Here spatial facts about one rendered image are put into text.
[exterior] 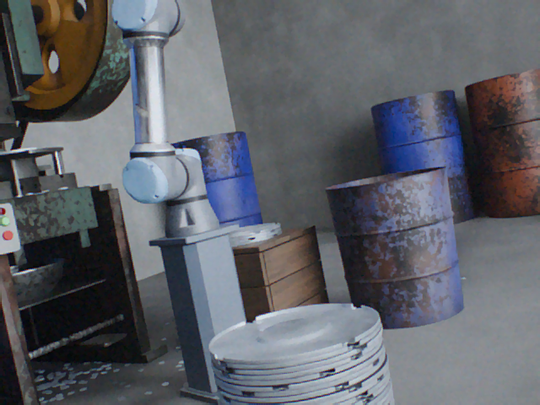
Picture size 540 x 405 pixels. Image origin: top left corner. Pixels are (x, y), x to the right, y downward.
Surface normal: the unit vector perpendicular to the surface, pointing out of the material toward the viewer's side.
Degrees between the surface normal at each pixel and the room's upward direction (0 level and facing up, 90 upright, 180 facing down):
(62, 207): 90
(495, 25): 90
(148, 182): 98
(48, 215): 90
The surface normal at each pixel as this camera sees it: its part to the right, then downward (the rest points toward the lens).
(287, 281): 0.82, -0.13
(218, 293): 0.68, -0.09
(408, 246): 0.01, 0.09
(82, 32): -0.51, 0.15
